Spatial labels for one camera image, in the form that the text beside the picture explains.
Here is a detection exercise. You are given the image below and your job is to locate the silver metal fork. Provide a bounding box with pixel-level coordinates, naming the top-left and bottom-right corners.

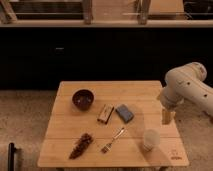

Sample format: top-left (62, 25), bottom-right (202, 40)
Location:
top-left (101, 127), bottom-right (125, 154)

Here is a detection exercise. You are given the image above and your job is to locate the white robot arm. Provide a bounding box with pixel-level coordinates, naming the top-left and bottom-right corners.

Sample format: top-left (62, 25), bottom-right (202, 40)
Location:
top-left (158, 62), bottom-right (213, 125)

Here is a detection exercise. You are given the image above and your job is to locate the dark purple bowl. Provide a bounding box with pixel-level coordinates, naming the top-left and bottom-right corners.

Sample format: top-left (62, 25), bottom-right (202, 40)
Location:
top-left (72, 89), bottom-right (94, 111)

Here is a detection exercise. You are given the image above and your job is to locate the white paper cup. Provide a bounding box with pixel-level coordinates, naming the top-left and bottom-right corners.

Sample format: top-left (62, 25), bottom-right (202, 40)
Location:
top-left (143, 129), bottom-right (160, 151)

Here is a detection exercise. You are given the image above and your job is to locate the blue sponge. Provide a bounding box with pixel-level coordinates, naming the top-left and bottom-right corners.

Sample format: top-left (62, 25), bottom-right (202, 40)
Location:
top-left (116, 104), bottom-right (134, 123)

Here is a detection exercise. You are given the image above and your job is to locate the small wooden box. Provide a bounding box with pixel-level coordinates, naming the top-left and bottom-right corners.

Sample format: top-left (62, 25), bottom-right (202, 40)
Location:
top-left (97, 104), bottom-right (114, 124)

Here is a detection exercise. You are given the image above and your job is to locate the wooden folding table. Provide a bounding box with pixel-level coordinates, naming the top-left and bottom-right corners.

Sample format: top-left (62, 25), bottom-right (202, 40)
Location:
top-left (38, 81), bottom-right (189, 168)

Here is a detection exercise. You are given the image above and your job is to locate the brown pine cone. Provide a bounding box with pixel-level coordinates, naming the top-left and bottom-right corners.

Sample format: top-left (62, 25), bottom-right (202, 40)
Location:
top-left (69, 133), bottom-right (93, 159)

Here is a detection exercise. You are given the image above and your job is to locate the black bar on floor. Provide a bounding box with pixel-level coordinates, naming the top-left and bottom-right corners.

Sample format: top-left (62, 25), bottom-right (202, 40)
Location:
top-left (8, 143), bottom-right (16, 171)

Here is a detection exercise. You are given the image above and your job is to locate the wooden shelf frame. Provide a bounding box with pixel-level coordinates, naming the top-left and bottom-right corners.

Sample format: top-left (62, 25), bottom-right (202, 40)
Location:
top-left (0, 0), bottom-right (213, 28)

